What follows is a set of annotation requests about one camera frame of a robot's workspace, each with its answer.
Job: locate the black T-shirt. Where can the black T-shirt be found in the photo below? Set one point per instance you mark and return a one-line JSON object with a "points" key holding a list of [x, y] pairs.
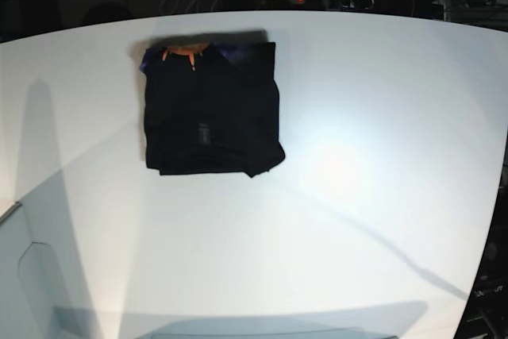
{"points": [[211, 108]]}

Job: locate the white power strip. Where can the white power strip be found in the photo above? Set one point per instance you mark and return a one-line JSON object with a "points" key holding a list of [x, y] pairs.
{"points": [[330, 5]]}

